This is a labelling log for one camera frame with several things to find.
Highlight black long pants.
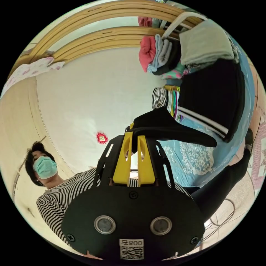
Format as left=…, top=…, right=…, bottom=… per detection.
left=130, top=107, right=218, bottom=154

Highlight floral cloth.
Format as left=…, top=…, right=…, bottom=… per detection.
left=4, top=56, right=66, bottom=90

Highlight person's body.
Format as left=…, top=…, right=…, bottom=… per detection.
left=25, top=128, right=254, bottom=248

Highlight patterned floor mat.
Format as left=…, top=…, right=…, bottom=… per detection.
left=248, top=121, right=266, bottom=184

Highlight red wall ornament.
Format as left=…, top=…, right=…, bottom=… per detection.
left=95, top=131, right=109, bottom=145

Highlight person's right hand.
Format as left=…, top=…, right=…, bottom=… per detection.
left=84, top=250, right=104, bottom=260

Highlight pile of clothes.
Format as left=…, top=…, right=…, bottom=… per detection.
left=138, top=16, right=246, bottom=144

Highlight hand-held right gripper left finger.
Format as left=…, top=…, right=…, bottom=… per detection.
left=112, top=122, right=134, bottom=185

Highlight wooden cupboard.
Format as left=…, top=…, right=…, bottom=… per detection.
left=12, top=0, right=208, bottom=70

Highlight thin black cable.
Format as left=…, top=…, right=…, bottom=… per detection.
left=203, top=197, right=236, bottom=241

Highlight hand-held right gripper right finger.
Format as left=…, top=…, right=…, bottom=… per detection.
left=137, top=135, right=156, bottom=187

